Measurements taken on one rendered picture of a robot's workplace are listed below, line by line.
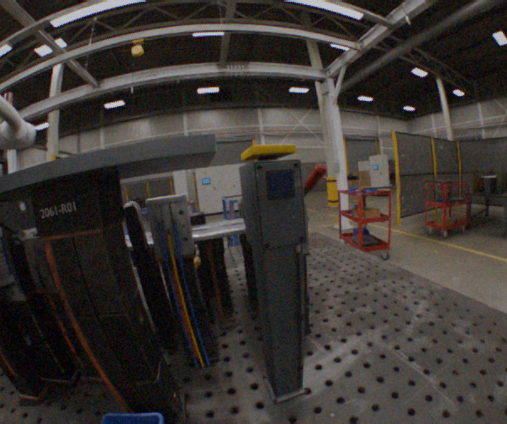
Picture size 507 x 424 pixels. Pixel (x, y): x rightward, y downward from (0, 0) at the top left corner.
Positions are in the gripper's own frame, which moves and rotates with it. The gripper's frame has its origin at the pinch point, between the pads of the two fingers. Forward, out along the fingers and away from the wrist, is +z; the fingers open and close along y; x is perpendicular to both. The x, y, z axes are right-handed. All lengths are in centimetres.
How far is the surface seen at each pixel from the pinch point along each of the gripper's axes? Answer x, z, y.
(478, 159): -803, -32, 111
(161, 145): -83, -3, -40
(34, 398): -35, 42, -33
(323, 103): -552, -271, 532
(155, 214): -78, 5, -21
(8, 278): -36.5, 13.9, -22.4
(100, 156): -77, -3, -40
